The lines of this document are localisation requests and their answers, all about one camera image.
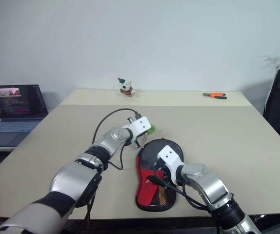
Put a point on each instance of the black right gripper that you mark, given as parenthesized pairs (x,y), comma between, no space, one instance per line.
(162,171)

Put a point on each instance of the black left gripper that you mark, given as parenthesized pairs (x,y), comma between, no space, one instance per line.
(136,143)

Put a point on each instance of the green round pull tag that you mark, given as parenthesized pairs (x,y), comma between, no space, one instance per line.
(151,129)

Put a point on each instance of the red and black pouch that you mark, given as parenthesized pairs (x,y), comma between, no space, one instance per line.
(152,151)

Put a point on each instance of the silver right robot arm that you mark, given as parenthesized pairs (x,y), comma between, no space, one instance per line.
(213,187)

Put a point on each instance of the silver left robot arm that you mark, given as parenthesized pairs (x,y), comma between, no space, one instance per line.
(69,175)

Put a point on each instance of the small white plush toy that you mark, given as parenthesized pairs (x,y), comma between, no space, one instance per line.
(126,88)

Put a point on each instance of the open grey laptop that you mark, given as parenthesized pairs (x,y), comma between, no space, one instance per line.
(15,114)

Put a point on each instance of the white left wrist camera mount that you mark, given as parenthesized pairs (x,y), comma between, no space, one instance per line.
(140,125)

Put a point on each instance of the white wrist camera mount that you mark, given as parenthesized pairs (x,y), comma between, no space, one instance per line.
(140,125)
(170,154)

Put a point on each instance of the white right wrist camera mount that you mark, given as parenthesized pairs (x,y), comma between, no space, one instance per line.
(170,154)

